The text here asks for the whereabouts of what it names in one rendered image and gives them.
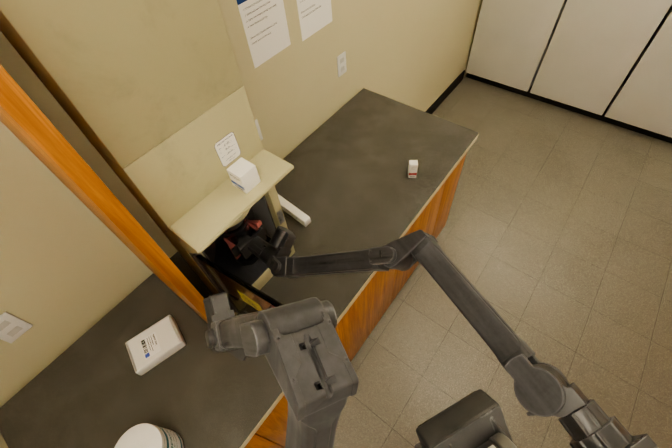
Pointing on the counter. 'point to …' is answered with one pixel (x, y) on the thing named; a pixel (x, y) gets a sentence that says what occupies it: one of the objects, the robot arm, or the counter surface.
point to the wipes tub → (149, 437)
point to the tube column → (119, 37)
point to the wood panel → (88, 186)
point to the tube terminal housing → (194, 170)
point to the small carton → (243, 175)
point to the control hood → (227, 205)
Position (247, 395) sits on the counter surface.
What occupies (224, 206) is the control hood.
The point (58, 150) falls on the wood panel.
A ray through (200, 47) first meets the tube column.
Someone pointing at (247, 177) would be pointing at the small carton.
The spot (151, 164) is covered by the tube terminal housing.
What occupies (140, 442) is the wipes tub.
